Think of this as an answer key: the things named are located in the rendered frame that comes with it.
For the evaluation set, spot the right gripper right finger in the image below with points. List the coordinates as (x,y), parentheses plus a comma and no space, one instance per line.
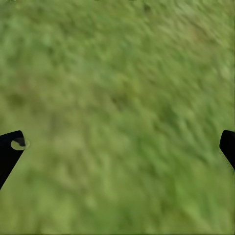
(227,146)

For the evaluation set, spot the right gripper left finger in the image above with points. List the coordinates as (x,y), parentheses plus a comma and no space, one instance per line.
(12,145)

